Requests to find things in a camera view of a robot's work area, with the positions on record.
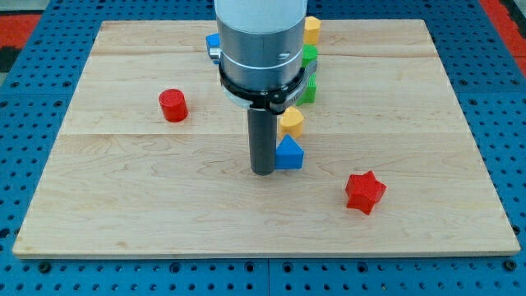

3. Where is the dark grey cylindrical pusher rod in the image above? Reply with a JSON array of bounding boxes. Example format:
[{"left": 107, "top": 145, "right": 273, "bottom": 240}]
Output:
[{"left": 247, "top": 109, "right": 277, "bottom": 176}]

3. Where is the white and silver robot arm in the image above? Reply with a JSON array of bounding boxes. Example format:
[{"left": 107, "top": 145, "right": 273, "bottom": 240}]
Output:
[{"left": 214, "top": 0, "right": 317, "bottom": 175}]

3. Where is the yellow block at back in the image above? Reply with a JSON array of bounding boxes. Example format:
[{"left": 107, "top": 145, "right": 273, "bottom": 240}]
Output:
[{"left": 304, "top": 16, "right": 321, "bottom": 45}]

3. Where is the green ridged block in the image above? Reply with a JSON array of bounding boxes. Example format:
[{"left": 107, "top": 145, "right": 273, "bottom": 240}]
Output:
[{"left": 296, "top": 74, "right": 317, "bottom": 106}]

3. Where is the blue triangle block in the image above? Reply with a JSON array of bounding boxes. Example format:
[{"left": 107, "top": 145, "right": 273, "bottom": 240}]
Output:
[{"left": 275, "top": 134, "right": 304, "bottom": 169}]

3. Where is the green cylinder block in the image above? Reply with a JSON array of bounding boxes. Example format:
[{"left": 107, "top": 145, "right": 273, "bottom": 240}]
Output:
[{"left": 302, "top": 44, "right": 318, "bottom": 67}]

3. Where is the light wooden board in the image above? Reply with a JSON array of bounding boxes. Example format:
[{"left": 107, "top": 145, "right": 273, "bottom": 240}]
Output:
[{"left": 13, "top": 19, "right": 520, "bottom": 259}]

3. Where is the black clamp ring mount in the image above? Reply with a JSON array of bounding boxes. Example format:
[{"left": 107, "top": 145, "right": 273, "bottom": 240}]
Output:
[{"left": 218, "top": 61, "right": 318, "bottom": 115}]

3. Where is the blue block at back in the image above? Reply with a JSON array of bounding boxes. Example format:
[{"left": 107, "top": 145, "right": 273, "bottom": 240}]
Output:
[{"left": 205, "top": 33, "right": 221, "bottom": 64}]

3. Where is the yellow half-round block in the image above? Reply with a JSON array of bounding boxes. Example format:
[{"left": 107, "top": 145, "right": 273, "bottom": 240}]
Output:
[{"left": 279, "top": 107, "right": 304, "bottom": 139}]

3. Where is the red star block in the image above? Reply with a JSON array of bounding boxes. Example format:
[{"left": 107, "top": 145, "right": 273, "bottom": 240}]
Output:
[{"left": 345, "top": 171, "right": 387, "bottom": 215}]

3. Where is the red cylinder block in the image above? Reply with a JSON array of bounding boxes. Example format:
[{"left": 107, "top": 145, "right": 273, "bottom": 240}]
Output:
[{"left": 159, "top": 89, "right": 188, "bottom": 123}]

